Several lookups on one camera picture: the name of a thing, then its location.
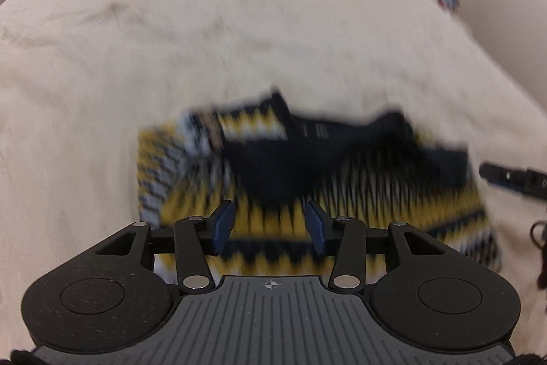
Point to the white bedspread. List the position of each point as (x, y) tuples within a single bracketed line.
[(213, 27)]

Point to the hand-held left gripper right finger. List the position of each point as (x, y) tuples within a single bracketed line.
[(315, 226)]

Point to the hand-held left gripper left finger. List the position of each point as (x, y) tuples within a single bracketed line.
[(222, 228)]

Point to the navy yellow patterned knit sweater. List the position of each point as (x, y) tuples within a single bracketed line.
[(269, 219)]

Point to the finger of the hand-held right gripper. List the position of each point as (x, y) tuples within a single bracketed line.
[(502, 174)]

